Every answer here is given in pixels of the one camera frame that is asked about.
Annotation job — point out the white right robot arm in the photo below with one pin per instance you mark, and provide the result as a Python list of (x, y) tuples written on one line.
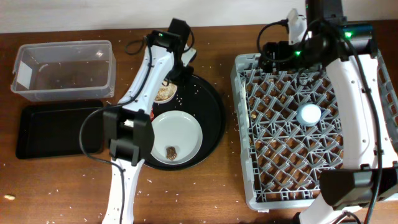
[(348, 53)]

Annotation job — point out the brown food scrap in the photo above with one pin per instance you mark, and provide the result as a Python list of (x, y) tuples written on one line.
[(171, 153)]

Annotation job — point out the rice and food waste pile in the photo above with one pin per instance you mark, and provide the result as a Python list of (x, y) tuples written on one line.
[(165, 92)]

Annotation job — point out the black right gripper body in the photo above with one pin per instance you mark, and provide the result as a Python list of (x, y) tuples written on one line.
[(282, 50)]

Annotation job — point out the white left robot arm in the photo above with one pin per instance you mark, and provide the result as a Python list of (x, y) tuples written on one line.
[(127, 124)]

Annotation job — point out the grey dishwasher rack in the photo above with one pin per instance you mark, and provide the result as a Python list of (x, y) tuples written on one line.
[(282, 160)]

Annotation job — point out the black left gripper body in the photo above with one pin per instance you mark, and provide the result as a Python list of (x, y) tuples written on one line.
[(180, 73)]

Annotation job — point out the round black tray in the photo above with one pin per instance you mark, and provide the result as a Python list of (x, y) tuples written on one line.
[(201, 100)]

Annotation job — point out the peanut on table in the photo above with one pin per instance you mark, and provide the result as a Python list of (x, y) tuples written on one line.
[(9, 197)]

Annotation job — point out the light blue plastic cup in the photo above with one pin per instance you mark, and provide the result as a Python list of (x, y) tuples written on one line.
[(308, 114)]

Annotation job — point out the clear plastic bin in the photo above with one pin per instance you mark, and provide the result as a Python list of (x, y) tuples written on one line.
[(56, 71)]

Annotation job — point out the grey round plate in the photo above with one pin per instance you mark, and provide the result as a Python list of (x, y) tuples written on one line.
[(180, 130)]

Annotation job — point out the black rectangular tray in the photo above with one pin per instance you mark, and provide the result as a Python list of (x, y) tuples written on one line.
[(52, 130)]

